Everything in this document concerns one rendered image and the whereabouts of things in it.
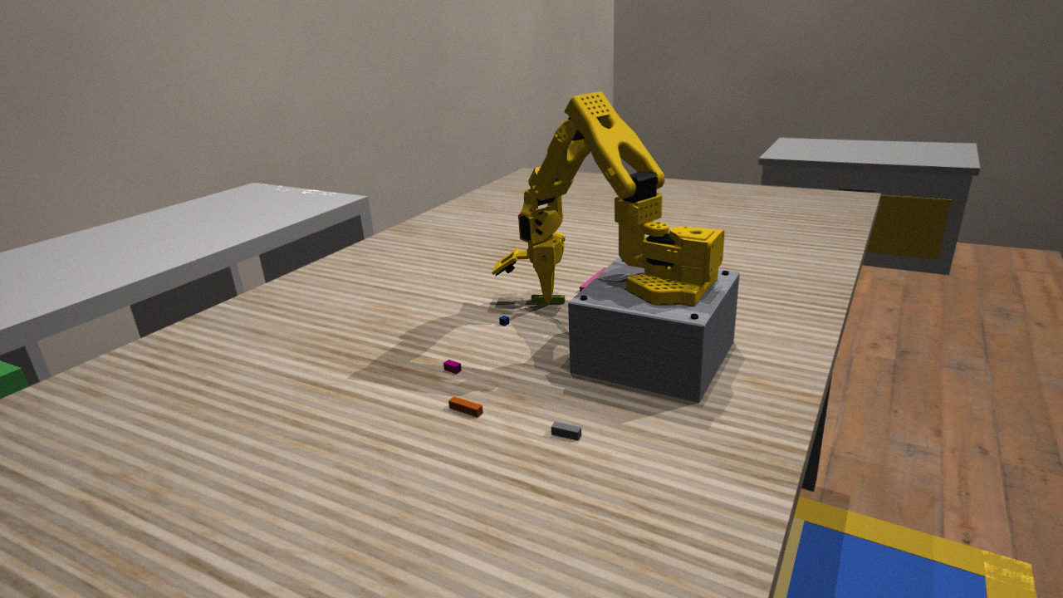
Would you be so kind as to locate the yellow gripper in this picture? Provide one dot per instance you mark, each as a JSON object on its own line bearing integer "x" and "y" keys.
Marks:
{"x": 544, "y": 256}

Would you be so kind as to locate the orange rectangular rod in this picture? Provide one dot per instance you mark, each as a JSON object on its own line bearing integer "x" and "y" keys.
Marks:
{"x": 465, "y": 406}

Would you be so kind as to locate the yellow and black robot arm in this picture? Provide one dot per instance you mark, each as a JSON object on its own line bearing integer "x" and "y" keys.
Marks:
{"x": 683, "y": 249}

